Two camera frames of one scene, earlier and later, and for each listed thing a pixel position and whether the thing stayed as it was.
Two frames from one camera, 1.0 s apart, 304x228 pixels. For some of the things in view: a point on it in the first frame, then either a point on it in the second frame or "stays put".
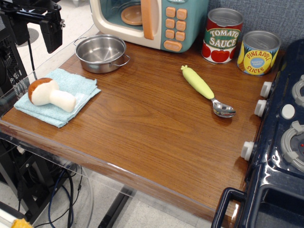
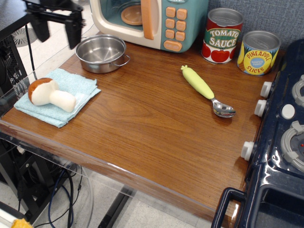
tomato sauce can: (222, 34) stays put
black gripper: (47, 12) -> (66, 10)
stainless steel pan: (99, 53) stays put
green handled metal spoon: (220, 109) stays put
